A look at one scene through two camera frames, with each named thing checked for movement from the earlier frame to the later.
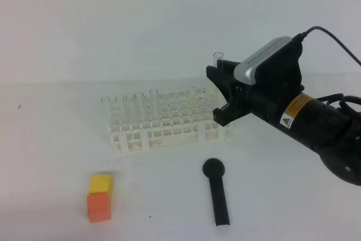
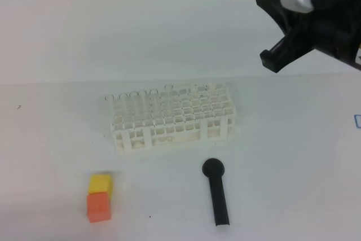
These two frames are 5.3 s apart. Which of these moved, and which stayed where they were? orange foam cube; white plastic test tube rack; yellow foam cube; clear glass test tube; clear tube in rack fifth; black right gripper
Moved: clear glass test tube; black right gripper
Stayed: orange foam cube; clear tube in rack fifth; yellow foam cube; white plastic test tube rack
